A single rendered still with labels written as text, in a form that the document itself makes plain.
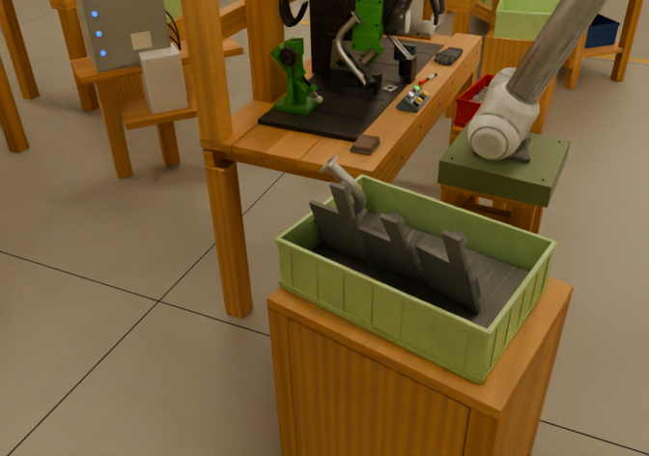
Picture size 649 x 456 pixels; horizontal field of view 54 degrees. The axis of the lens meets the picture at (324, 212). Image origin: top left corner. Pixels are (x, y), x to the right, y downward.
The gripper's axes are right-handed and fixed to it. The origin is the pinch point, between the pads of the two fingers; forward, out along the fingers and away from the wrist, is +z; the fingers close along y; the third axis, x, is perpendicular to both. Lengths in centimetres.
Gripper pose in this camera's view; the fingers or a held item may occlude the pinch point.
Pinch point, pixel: (420, 25)
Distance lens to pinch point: 214.9
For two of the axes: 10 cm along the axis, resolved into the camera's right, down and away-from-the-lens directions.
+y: 9.0, 2.2, -3.7
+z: 0.2, 8.3, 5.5
